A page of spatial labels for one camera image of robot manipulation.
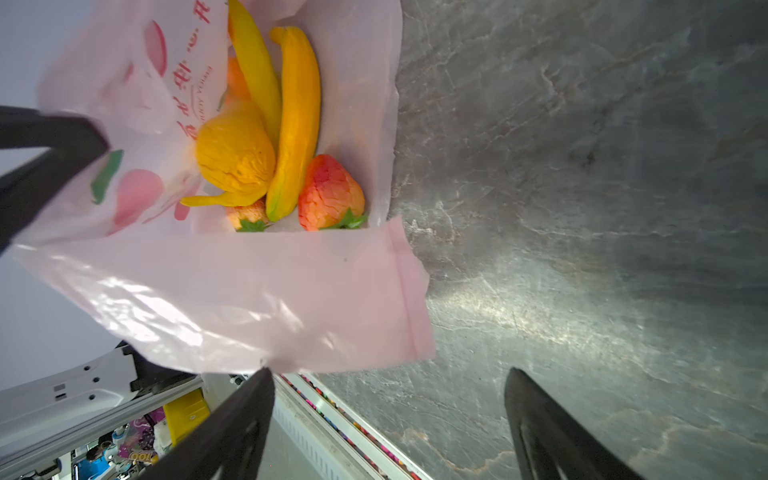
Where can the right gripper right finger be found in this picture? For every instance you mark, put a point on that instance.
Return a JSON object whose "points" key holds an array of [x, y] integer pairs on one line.
{"points": [[549, 443]]}

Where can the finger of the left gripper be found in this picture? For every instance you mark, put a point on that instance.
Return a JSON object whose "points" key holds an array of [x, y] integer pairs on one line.
{"points": [[70, 144]]}

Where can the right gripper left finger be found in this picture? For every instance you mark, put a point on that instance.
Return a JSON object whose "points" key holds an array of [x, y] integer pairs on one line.
{"points": [[230, 443]]}

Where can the pink printed plastic bag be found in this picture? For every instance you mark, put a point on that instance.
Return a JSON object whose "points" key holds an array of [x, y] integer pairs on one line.
{"points": [[180, 284]]}

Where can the orange toy tangerine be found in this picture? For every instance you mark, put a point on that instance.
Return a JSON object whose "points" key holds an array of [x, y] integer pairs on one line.
{"points": [[237, 88]]}

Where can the yellow green toy mango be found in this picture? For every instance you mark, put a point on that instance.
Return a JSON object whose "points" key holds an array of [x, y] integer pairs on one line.
{"points": [[256, 65]]}

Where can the yellow toy banana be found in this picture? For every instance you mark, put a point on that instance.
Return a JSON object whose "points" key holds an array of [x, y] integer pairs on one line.
{"points": [[301, 114]]}

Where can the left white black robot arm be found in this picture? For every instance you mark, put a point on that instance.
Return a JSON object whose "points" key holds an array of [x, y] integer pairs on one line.
{"points": [[37, 411]]}

